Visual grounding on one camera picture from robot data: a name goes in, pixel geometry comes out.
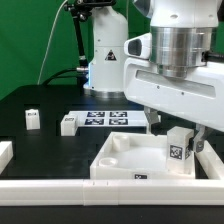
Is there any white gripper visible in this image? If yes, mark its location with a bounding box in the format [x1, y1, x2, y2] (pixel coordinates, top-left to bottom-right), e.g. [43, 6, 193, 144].
[124, 58, 224, 153]

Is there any white square table top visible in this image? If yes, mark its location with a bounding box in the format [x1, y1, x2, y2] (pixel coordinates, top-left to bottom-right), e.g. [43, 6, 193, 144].
[90, 132, 195, 180]

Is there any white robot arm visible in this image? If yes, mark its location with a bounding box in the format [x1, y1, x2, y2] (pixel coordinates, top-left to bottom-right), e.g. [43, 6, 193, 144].
[84, 0, 224, 152]

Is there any white marker plate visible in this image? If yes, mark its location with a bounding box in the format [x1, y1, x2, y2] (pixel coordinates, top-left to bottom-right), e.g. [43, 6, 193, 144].
[69, 110, 148, 127]

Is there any white U-shaped fence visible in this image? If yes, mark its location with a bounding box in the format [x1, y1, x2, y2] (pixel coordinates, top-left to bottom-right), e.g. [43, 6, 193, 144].
[0, 140, 224, 207]

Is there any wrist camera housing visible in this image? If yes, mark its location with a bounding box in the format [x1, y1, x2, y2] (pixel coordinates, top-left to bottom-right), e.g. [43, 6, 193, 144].
[124, 33, 152, 60]

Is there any black cable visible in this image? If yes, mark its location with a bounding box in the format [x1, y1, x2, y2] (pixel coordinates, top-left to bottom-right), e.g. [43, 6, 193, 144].
[42, 68, 88, 86]

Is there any black camera stand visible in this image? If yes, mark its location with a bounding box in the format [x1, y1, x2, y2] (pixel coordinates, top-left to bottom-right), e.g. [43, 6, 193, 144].
[64, 0, 116, 87]

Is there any white cable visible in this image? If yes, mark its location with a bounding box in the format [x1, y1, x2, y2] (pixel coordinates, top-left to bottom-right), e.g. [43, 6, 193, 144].
[37, 0, 69, 86]

